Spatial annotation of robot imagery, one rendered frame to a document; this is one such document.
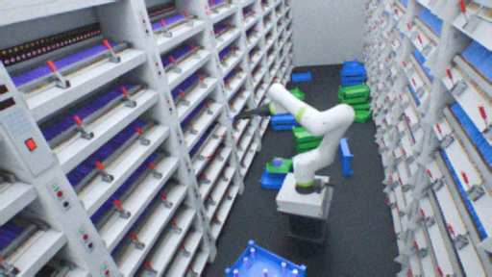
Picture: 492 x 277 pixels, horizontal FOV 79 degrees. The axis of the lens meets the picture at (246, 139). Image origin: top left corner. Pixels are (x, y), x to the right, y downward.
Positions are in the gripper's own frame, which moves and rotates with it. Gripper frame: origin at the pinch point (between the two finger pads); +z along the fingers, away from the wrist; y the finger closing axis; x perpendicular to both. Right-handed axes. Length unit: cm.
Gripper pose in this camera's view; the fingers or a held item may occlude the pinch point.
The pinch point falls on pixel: (238, 117)
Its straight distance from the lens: 213.0
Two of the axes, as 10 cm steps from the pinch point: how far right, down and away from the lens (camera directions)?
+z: -8.9, 2.0, 4.1
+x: 3.7, 8.4, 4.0
